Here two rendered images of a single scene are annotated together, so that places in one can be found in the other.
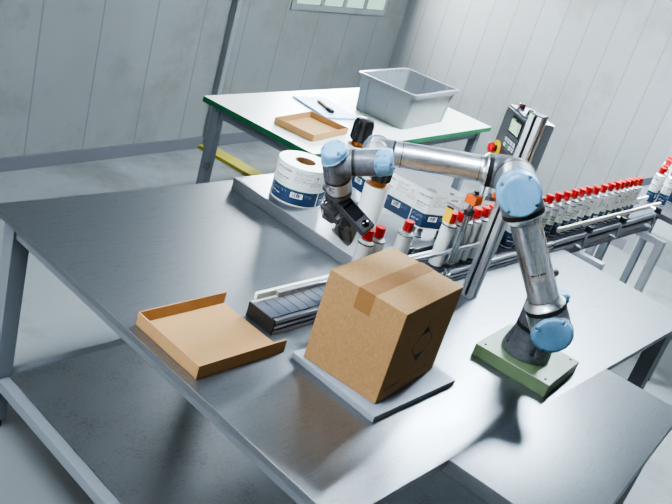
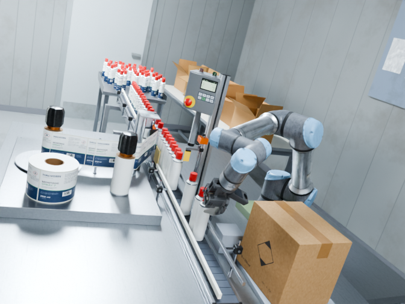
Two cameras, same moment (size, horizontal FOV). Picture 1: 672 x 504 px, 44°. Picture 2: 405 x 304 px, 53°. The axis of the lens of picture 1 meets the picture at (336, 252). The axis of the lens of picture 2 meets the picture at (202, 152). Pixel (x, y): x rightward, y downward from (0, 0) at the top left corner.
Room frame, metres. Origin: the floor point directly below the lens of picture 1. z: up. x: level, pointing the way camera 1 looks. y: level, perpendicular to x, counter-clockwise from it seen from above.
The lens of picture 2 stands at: (1.58, 1.21, 1.73)
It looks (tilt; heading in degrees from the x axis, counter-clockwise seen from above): 18 degrees down; 302
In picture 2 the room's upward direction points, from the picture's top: 14 degrees clockwise
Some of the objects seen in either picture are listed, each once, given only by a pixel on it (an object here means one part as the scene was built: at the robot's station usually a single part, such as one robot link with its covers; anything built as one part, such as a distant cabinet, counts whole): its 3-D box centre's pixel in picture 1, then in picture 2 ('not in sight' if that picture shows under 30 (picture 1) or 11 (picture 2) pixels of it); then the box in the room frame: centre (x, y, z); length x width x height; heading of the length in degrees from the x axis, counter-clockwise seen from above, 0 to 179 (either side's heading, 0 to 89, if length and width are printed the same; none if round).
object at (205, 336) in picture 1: (212, 332); not in sight; (1.86, 0.25, 0.85); 0.30 x 0.26 x 0.04; 144
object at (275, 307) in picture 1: (431, 270); (171, 193); (2.67, -0.34, 0.86); 1.65 x 0.08 x 0.04; 144
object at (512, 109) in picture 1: (520, 141); (204, 92); (2.71, -0.47, 1.38); 0.17 x 0.10 x 0.19; 19
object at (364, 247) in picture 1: (360, 258); (202, 216); (2.31, -0.08, 0.98); 0.05 x 0.05 x 0.20
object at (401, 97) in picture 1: (405, 98); not in sight; (4.89, -0.12, 0.91); 0.60 x 0.40 x 0.22; 153
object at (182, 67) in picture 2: not in sight; (189, 76); (4.71, -3.04, 0.97); 0.45 x 0.40 x 0.37; 62
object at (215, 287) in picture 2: (376, 266); (179, 213); (2.46, -0.14, 0.91); 1.07 x 0.01 x 0.02; 144
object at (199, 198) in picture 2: (371, 255); (198, 210); (2.35, -0.11, 0.98); 0.05 x 0.05 x 0.20
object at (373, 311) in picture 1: (384, 321); (290, 251); (1.95, -0.18, 0.99); 0.30 x 0.24 x 0.27; 151
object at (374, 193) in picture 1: (374, 194); (124, 163); (2.77, -0.07, 1.03); 0.09 x 0.09 x 0.30
